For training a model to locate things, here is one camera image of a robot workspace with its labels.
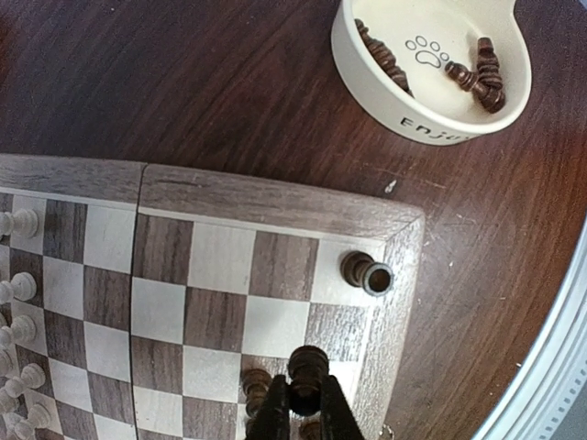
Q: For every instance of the wooden chess board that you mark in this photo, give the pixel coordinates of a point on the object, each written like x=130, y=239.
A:
x=158, y=286

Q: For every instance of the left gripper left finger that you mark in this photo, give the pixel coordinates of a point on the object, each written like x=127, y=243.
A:
x=273, y=418

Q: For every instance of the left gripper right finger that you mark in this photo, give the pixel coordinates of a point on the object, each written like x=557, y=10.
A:
x=336, y=418

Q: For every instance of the cream cat-ear bowl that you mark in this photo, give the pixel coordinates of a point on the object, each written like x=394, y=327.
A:
x=435, y=72

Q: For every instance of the white chess piece tall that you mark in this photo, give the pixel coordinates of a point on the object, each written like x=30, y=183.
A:
x=31, y=377

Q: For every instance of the dark chess piece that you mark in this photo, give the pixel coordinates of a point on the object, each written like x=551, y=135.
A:
x=307, y=366

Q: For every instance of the black chess piece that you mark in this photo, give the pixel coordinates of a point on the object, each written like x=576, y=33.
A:
x=255, y=385

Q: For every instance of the corner black rook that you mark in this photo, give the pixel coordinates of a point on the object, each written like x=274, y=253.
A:
x=361, y=270

